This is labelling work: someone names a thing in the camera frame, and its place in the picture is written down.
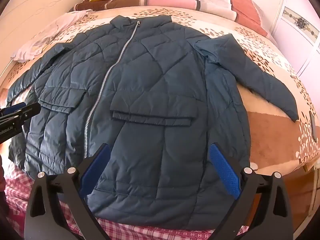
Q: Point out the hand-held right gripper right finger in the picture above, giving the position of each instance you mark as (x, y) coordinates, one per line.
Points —
(225, 172)

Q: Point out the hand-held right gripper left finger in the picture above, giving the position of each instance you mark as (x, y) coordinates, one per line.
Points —
(96, 171)

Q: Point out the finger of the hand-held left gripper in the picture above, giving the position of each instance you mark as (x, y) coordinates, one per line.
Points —
(25, 111)

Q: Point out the dark blue quilted jacket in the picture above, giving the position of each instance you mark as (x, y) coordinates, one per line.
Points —
(155, 100)

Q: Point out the person's pink plaid clothing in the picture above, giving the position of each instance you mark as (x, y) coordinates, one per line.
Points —
(150, 233)

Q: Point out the pale lilac cloth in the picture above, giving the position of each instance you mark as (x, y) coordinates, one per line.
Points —
(55, 30)

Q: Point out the dark mobile phone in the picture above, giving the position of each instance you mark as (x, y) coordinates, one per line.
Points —
(313, 125)

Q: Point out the cream bed headboard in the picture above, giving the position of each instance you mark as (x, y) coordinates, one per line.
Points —
(32, 7)

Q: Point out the floral bed sheet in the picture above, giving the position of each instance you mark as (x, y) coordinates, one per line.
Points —
(270, 62)

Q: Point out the brown patterned blanket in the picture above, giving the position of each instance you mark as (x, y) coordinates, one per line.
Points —
(105, 5)

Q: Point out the salmon pink pillow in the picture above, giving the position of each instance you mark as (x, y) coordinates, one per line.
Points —
(247, 10)

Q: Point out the white ornamented wardrobe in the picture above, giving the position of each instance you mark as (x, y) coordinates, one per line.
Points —
(297, 22)

